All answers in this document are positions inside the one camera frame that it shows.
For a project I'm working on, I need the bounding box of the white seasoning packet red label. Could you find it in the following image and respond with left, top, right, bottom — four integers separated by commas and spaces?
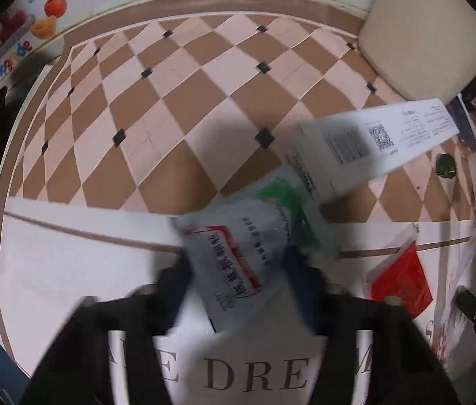
170, 166, 341, 333

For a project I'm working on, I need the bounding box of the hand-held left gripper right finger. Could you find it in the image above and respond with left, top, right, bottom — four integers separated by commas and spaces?
283, 247, 462, 405

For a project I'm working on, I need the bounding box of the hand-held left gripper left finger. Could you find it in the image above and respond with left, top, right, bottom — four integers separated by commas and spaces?
22, 256, 194, 405

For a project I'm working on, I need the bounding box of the red plastic packet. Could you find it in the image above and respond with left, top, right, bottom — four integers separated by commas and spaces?
366, 240, 433, 318

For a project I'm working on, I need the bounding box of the small green object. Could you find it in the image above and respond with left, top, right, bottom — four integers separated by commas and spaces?
436, 154, 457, 180

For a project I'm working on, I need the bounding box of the long white cardboard box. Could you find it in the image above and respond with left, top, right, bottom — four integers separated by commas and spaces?
286, 98, 460, 206

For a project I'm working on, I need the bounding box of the dark grey flat bar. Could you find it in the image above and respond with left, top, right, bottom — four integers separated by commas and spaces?
446, 94, 476, 153

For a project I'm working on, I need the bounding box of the fruit wall poster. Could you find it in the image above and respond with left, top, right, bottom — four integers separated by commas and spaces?
0, 0, 70, 77

